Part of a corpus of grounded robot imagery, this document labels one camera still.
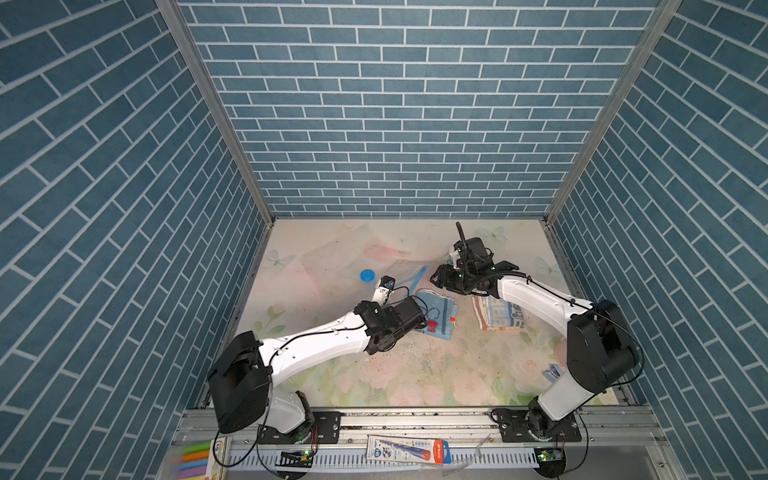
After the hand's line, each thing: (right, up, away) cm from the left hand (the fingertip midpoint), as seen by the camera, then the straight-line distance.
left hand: (376, 316), depth 80 cm
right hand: (+18, +9, +9) cm, 22 cm away
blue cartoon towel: (+19, -2, +12) cm, 23 cm away
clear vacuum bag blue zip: (-13, +9, +26) cm, 30 cm away
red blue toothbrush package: (+8, -29, -11) cm, 32 cm away
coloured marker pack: (-40, -30, -13) cm, 52 cm away
